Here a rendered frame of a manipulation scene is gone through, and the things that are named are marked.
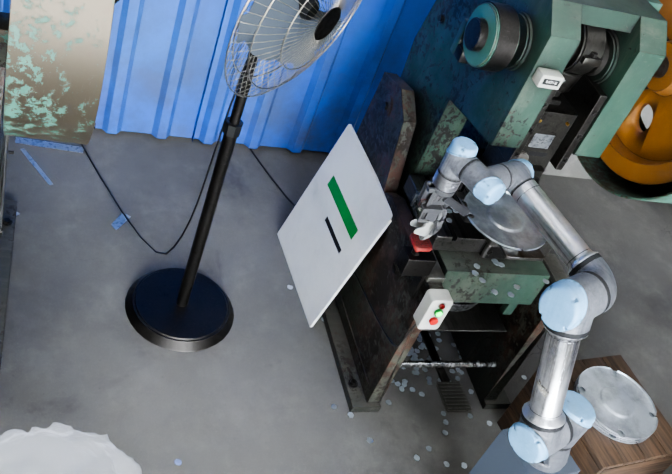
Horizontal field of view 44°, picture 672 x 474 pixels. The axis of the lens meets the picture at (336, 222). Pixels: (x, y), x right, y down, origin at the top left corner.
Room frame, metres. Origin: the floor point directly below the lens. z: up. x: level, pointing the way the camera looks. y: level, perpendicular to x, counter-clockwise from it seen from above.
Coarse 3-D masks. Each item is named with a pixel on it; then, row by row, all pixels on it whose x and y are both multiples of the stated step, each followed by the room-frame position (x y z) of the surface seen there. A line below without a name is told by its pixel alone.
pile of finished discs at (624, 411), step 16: (592, 368) 2.16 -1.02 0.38; (608, 368) 2.19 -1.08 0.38; (576, 384) 2.06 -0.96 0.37; (592, 384) 2.08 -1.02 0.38; (608, 384) 2.12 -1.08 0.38; (624, 384) 2.15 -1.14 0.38; (592, 400) 2.01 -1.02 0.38; (608, 400) 2.03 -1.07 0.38; (624, 400) 2.07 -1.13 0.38; (640, 400) 2.10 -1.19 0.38; (608, 416) 1.97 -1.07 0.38; (624, 416) 2.00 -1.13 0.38; (640, 416) 2.03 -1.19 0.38; (608, 432) 1.91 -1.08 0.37; (624, 432) 1.93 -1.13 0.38; (640, 432) 1.96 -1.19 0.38
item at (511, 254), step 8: (488, 240) 2.14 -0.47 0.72; (488, 248) 2.13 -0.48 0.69; (496, 248) 2.15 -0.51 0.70; (504, 248) 2.05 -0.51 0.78; (488, 256) 2.14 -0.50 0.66; (496, 256) 2.16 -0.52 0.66; (504, 256) 2.03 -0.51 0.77; (512, 256) 2.03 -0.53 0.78; (520, 256) 2.04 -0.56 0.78; (528, 256) 2.06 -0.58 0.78; (536, 256) 2.08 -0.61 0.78
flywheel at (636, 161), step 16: (656, 80) 2.46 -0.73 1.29; (640, 96) 2.52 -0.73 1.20; (656, 96) 2.47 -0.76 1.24; (640, 112) 2.53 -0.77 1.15; (656, 112) 2.44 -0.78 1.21; (624, 128) 2.50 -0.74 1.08; (640, 128) 2.49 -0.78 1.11; (656, 128) 2.41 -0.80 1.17; (608, 144) 2.47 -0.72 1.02; (624, 144) 2.47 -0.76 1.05; (640, 144) 2.42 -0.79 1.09; (656, 144) 2.37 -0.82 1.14; (608, 160) 2.44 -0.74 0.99; (624, 160) 2.39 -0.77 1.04; (640, 160) 2.37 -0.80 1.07; (656, 160) 2.34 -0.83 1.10; (624, 176) 2.36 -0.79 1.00; (640, 176) 2.31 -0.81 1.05; (656, 176) 2.27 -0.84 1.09
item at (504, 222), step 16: (480, 208) 2.20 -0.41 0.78; (496, 208) 2.22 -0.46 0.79; (512, 208) 2.27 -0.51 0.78; (480, 224) 2.11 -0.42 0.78; (496, 224) 2.14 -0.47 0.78; (512, 224) 2.17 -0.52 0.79; (528, 224) 2.22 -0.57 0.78; (496, 240) 2.07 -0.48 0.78; (512, 240) 2.10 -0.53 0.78; (528, 240) 2.14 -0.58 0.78; (544, 240) 2.17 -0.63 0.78
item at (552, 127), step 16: (560, 96) 2.31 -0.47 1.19; (544, 112) 2.22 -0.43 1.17; (560, 112) 2.25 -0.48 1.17; (544, 128) 2.23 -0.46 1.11; (560, 128) 2.26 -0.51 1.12; (528, 144) 2.22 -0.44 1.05; (544, 144) 2.24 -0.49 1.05; (496, 160) 2.24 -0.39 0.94; (528, 160) 2.24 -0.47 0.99; (544, 160) 2.26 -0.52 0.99
